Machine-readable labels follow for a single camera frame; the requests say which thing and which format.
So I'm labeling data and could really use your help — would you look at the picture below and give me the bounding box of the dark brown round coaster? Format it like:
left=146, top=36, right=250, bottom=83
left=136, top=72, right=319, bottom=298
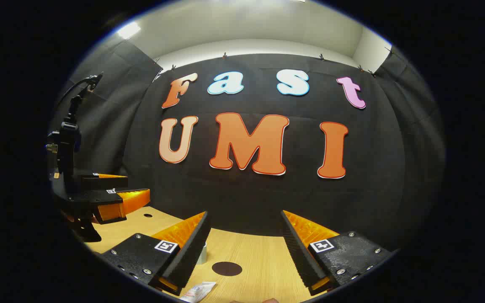
left=212, top=261, right=243, bottom=276

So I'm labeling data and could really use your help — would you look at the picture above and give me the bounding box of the wooden desktop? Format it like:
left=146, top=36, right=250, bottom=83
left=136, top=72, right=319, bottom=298
left=85, top=205, right=340, bottom=303

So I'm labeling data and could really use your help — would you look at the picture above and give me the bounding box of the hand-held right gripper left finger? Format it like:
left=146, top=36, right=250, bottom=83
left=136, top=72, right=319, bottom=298
left=99, top=210, right=211, bottom=296

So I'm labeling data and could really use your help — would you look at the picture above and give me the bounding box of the ceiling light panel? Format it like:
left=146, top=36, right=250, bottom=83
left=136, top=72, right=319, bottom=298
left=116, top=21, right=142, bottom=40

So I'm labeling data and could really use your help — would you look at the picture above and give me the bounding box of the white toothpaste tube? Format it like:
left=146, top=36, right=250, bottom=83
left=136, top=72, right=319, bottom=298
left=179, top=281, right=217, bottom=303

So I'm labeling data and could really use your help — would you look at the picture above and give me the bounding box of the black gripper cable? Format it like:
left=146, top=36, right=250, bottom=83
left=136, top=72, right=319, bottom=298
left=55, top=74, right=100, bottom=110

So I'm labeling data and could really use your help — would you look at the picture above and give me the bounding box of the black backdrop cloth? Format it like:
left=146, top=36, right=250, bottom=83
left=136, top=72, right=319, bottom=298
left=55, top=40, right=447, bottom=253

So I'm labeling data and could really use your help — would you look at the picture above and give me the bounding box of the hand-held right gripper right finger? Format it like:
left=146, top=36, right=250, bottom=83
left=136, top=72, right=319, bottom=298
left=280, top=210, right=394, bottom=296

